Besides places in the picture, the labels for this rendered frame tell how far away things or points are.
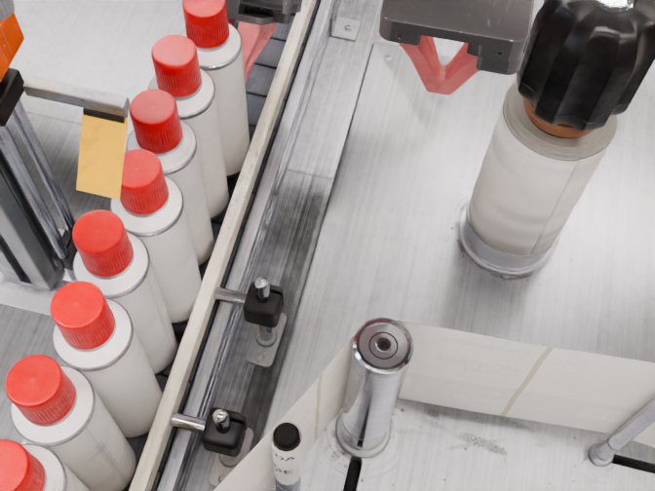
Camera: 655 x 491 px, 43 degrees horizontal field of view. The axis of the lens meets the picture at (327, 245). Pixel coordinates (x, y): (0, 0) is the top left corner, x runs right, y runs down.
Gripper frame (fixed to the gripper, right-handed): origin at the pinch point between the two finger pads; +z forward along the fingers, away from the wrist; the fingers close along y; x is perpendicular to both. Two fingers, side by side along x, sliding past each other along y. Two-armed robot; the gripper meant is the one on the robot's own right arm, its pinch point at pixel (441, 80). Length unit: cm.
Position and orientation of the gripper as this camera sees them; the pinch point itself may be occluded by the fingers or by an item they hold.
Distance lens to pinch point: 48.0
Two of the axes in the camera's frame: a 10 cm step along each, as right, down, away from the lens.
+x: -9.8, -1.9, 0.9
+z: -0.2, 4.8, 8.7
